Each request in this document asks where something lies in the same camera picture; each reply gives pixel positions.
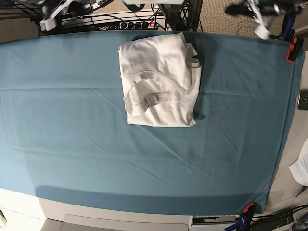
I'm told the blue black clamp top right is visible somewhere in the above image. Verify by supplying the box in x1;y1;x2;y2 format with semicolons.
279;13;296;41

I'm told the blue black clamp bottom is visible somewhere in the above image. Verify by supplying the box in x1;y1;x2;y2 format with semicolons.
224;213;254;231

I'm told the white T-shirt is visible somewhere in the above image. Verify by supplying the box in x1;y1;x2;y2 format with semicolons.
118;33;202;127

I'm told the orange black clamp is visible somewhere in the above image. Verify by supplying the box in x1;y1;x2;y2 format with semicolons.
243;202;257;215
286;37;304;63

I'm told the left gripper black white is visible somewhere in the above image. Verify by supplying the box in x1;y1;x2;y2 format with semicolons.
225;0;298;40

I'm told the white power strip red switch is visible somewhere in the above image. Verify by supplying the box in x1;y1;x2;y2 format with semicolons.
99;19;165;31

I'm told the teal table cloth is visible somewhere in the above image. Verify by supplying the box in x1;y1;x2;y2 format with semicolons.
0;31;305;215

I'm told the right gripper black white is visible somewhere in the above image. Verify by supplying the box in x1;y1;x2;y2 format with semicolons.
39;0;73;31

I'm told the orange black clamp top right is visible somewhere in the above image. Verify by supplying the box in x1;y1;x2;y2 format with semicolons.
286;37;304;63

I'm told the blue black clamp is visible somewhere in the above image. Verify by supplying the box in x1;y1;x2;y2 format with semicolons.
279;13;296;41
224;213;254;231

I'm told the orange black clamp bottom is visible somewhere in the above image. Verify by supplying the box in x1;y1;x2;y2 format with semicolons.
243;202;257;215

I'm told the white cloth at right edge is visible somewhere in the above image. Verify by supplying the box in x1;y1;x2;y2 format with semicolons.
289;155;308;186

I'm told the smartphone at table edge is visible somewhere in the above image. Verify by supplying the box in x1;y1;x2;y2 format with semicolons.
297;89;308;111

